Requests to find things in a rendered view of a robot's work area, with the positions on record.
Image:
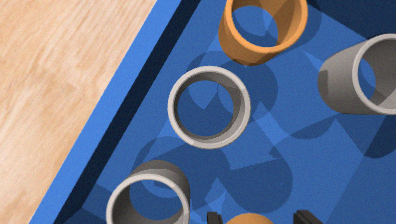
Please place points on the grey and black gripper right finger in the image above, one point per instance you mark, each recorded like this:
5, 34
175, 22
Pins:
305, 217

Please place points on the bronze bushing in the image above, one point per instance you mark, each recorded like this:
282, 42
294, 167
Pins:
290, 17
250, 218

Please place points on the grey metal bushing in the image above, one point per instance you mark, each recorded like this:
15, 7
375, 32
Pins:
120, 209
241, 107
338, 82

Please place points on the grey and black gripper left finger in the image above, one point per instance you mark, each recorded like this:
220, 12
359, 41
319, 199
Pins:
214, 218

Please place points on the blue crate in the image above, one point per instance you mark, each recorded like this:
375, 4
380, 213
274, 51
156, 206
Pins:
296, 152

